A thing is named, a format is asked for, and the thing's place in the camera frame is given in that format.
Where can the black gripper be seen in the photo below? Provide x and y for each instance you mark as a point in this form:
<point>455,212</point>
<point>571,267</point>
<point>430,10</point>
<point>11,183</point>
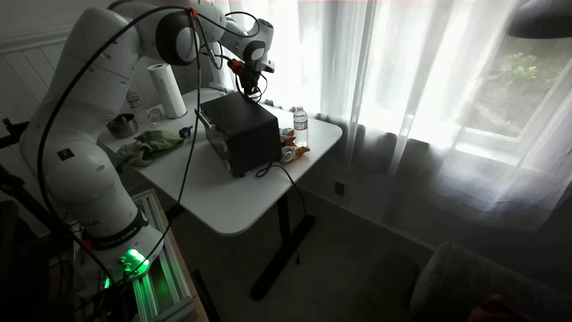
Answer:
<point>247,81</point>

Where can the black toaster oven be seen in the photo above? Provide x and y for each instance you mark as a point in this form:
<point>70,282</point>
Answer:
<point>242,133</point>

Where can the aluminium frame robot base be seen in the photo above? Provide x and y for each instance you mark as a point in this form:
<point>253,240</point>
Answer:
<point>163,294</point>

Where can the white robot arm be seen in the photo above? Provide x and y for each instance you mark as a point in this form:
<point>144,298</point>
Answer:
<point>90,85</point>

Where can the clear water bottle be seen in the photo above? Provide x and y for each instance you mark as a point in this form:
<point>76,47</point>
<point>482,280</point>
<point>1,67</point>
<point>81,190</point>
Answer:
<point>301,128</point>

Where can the white paper towel roll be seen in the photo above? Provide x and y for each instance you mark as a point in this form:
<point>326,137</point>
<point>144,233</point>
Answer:
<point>167,88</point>

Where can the white table with black leg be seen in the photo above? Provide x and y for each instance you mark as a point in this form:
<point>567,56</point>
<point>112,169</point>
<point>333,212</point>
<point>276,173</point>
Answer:
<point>233,205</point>

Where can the orange snack packet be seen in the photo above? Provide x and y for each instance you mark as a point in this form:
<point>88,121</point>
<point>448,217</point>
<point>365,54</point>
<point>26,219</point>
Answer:
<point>290,151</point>

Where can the green cloth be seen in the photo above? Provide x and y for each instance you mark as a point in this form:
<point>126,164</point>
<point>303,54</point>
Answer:
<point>147,147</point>

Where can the dark metal bowl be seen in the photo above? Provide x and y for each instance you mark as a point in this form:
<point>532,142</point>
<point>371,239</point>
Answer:
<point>122,126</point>

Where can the white sheer curtain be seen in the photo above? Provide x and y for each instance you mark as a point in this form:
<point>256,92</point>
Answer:
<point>437,94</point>

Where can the grey armchair corner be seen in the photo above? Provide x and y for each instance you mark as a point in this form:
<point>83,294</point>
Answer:
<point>457,282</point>

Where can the black lamp shade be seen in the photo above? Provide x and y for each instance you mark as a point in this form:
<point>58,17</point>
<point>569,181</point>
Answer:
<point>542,20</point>

